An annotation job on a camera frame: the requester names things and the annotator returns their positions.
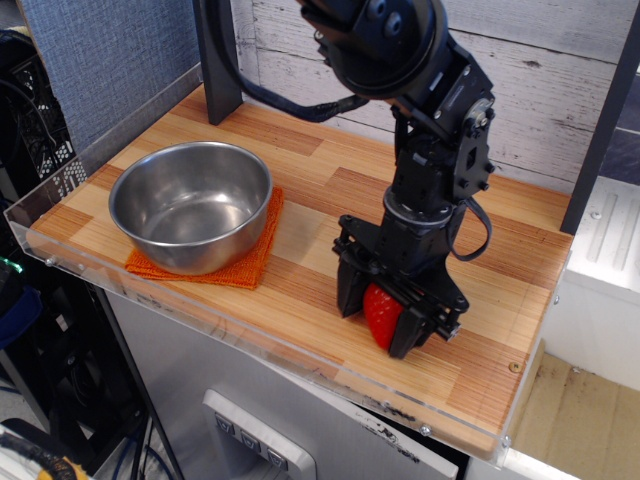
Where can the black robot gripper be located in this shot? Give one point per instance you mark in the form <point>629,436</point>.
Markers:
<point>408,261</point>

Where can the red toy strawberry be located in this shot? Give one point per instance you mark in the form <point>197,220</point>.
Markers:
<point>382,312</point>

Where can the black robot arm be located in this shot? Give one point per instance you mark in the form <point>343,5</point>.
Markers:
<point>402,52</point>

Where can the clear acrylic table guard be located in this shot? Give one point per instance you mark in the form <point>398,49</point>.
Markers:
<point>462,392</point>

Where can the orange knitted cloth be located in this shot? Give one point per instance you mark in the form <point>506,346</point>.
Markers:
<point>245,273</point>

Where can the stainless steel cabinet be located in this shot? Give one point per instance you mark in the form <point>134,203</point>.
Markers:
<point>227,414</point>

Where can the stainless steel bowl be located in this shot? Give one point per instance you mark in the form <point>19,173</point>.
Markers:
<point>193,208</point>

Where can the white appliance at right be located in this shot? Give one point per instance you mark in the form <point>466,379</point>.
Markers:
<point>593,320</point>

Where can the black plastic crate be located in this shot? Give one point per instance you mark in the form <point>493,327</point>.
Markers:
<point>36,146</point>

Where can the dark grey left post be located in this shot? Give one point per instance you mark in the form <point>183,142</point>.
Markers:
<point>216,40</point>

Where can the dark grey post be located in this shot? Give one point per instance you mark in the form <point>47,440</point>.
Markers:
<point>216,40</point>
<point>614,102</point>

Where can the dark grey right post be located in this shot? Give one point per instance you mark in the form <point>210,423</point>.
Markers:
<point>614,102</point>

